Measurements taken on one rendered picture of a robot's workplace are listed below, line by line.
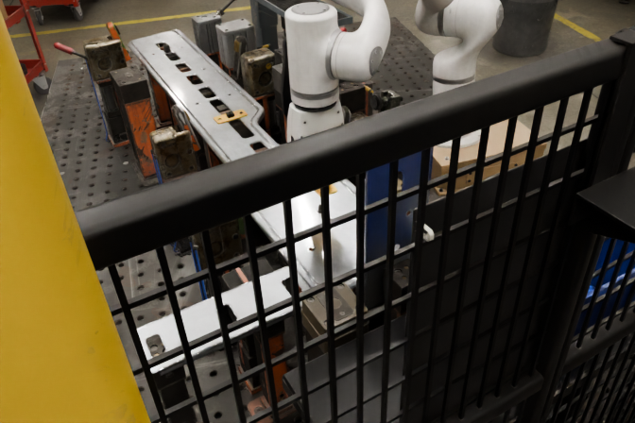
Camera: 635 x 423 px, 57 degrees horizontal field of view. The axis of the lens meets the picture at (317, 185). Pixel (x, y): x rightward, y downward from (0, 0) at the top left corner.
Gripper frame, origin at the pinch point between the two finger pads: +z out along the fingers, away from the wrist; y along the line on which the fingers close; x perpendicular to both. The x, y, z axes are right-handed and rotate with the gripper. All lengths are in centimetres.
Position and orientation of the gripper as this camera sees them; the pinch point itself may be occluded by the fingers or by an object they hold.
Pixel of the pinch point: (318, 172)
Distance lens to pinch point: 110.6
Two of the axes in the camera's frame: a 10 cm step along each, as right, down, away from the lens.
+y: -8.7, 3.2, -3.8
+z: 0.4, 8.1, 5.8
